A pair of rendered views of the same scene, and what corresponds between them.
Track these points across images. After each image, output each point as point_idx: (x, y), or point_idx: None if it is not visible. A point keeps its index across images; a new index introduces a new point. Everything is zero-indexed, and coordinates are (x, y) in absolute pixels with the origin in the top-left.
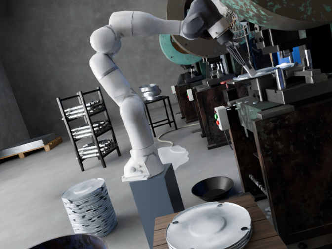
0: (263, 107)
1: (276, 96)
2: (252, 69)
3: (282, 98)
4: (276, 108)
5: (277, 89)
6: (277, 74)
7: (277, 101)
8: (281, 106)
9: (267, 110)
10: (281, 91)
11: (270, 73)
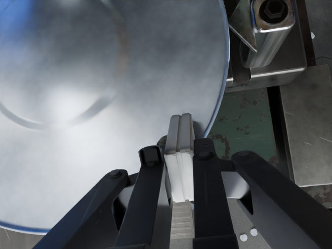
0: (257, 148)
1: (244, 84)
2: (193, 136)
3: (295, 77)
4: (309, 116)
5: (231, 67)
6: (285, 38)
7: (237, 90)
8: (302, 99)
9: (303, 149)
10: (304, 69)
11: (225, 51)
